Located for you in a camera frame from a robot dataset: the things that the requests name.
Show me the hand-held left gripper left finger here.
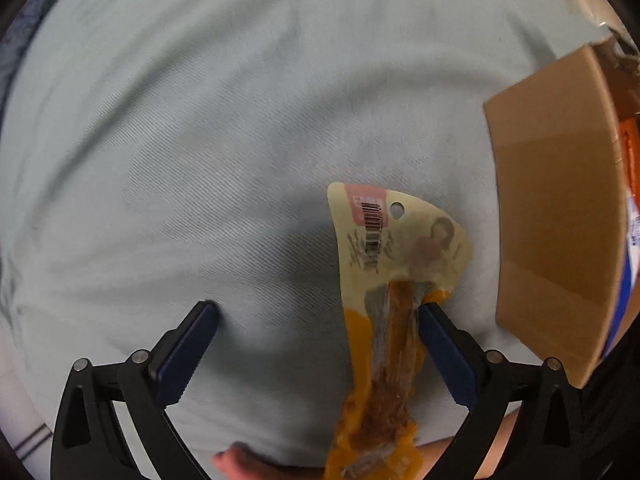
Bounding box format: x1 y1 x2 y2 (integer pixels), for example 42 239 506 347
50 301 219 480

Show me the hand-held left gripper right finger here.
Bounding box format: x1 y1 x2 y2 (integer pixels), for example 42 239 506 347
419 302 584 480

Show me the yellow snack packet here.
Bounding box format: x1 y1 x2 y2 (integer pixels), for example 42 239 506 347
322 181 474 480

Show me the blue snack packet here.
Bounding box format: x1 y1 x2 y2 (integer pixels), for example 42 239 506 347
606 240 640 357

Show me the brown cardboard box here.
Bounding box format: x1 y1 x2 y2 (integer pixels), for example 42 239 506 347
482 35 640 390

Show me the orange snack stick packet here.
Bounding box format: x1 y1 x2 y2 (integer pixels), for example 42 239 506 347
617 117 640 202

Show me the person's left hand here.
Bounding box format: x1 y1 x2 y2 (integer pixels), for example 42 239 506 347
214 442 326 480

